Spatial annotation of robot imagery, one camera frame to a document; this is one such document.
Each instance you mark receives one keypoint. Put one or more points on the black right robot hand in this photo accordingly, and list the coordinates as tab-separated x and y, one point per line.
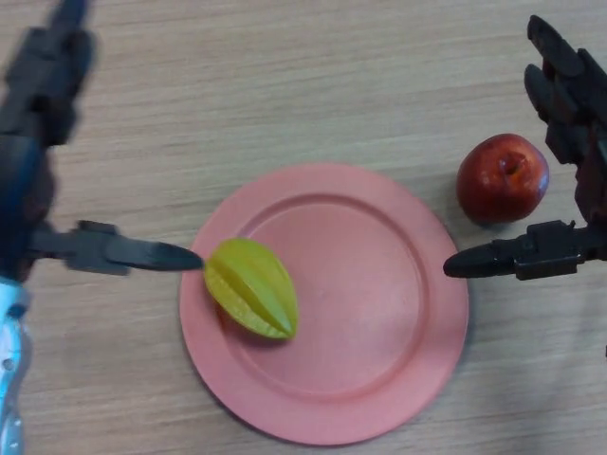
588	137

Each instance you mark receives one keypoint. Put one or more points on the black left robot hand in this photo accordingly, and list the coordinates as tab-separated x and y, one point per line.
28	142

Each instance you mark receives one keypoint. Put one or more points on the yellow starfruit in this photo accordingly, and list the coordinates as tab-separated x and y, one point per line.
253	289

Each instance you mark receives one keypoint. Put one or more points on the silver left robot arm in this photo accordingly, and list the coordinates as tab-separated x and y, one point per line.
10	360

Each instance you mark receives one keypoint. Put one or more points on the pink round plate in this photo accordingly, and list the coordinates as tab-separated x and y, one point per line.
360	313

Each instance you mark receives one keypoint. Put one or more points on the red apple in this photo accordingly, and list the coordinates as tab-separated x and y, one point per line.
498	185

